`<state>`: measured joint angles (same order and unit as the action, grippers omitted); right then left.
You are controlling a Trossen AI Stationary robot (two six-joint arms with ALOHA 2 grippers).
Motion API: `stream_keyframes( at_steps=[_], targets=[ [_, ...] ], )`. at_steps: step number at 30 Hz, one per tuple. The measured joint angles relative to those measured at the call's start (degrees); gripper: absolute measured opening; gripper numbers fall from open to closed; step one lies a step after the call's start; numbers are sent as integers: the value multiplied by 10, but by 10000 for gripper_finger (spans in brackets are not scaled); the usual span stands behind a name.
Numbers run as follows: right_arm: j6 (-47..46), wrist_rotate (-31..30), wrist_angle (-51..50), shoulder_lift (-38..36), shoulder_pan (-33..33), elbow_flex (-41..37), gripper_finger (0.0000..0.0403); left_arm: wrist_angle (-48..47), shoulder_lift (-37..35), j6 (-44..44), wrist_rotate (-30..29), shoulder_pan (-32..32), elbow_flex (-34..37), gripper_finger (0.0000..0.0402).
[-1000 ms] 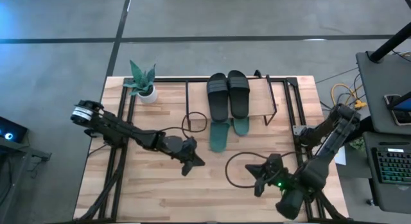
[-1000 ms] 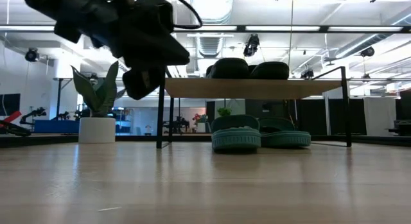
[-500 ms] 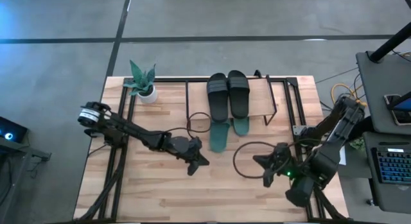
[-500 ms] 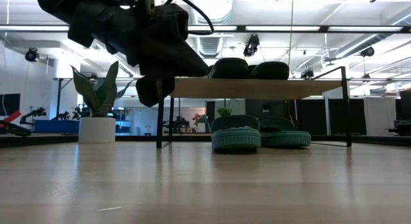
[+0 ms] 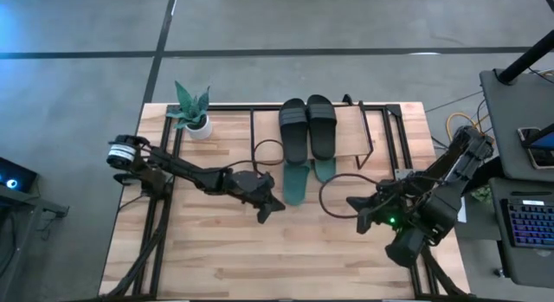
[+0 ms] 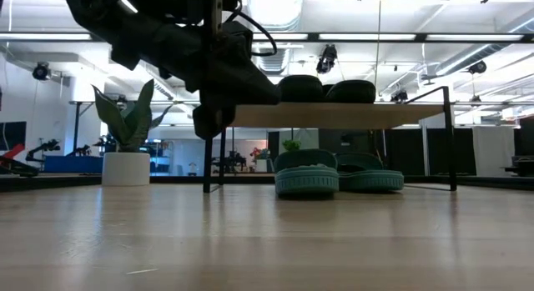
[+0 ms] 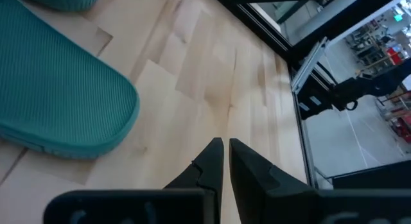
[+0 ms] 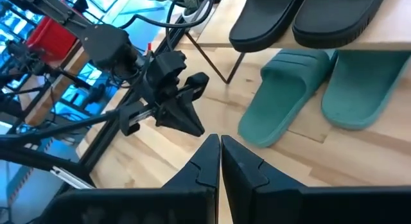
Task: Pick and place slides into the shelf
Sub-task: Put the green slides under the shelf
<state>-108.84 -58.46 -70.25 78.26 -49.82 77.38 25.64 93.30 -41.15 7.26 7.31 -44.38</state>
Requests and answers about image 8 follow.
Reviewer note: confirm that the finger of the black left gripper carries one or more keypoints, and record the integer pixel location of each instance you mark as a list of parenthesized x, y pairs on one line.
[(189, 116), (168, 119)]

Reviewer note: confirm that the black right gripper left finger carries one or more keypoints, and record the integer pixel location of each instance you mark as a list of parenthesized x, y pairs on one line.
[(205, 166)]

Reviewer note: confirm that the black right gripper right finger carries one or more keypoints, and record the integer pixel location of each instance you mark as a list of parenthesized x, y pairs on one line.
[(241, 172)]

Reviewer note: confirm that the green rubber slide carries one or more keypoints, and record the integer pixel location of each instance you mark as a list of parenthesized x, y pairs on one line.
[(276, 105), (359, 95)]

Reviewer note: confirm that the black rubber slide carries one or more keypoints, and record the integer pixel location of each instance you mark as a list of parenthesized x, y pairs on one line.
[(334, 22), (263, 22)]

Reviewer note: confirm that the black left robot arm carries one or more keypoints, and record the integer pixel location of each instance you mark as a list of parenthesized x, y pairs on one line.
[(106, 47)]

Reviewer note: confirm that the wooden shelf with black legs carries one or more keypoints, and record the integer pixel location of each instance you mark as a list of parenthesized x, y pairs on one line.
[(218, 31)]

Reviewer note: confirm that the wooden background table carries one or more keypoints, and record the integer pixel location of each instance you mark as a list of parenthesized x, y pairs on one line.
[(41, 105)]

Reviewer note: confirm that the green plant in white pot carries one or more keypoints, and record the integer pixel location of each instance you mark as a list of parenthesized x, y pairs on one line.
[(192, 15)]

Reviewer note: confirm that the red plastic box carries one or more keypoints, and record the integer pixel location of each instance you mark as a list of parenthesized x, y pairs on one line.
[(48, 41)]

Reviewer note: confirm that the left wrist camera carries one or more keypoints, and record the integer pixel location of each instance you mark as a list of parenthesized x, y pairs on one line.
[(167, 70)]

